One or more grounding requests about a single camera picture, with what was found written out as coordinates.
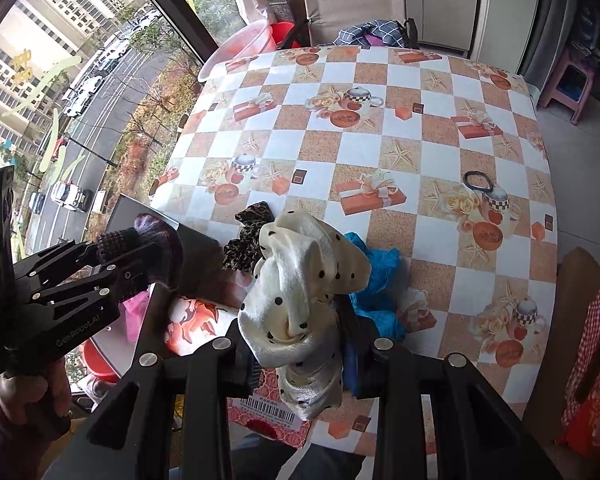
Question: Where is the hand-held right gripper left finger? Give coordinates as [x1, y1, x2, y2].
[42, 322, 255, 480]

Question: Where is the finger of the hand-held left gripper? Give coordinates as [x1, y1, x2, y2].
[14, 241, 103, 286]
[27, 262, 153, 311]

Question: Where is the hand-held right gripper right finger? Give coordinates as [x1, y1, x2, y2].
[340, 305, 563, 480]

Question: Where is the purple knit hat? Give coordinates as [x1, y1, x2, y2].
[97, 214, 183, 291]

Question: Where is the cream polka dot scrunchie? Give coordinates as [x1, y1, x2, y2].
[238, 208, 372, 422]

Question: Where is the leopard print scrunchie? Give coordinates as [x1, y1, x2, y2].
[223, 201, 276, 272]

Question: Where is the person's left forearm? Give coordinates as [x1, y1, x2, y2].
[0, 385, 61, 480]

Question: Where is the person's left hand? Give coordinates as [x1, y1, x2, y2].
[0, 360, 73, 423]

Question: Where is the white floral box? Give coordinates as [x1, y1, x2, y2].
[167, 297, 241, 356]

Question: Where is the red patterned box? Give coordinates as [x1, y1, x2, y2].
[227, 367, 313, 448]

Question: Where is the white van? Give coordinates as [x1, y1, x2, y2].
[51, 181, 92, 211]

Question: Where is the person's leg in jeans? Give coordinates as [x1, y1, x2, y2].
[230, 432, 376, 480]

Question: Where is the wooden chair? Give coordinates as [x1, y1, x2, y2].
[522, 247, 600, 451]

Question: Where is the red patterned cloth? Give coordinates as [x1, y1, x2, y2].
[560, 272, 600, 448]

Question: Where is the checkered tablecloth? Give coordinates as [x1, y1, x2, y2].
[150, 46, 561, 456]

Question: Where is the translucent pink basin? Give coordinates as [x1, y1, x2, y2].
[197, 22, 276, 81]

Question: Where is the red basin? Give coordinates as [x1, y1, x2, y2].
[270, 22, 296, 46]

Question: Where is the pink plastic stool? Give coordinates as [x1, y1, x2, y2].
[537, 52, 598, 126]

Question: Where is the folding chair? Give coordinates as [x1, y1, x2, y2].
[300, 0, 418, 50]

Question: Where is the black hair tie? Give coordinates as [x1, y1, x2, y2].
[462, 170, 493, 192]

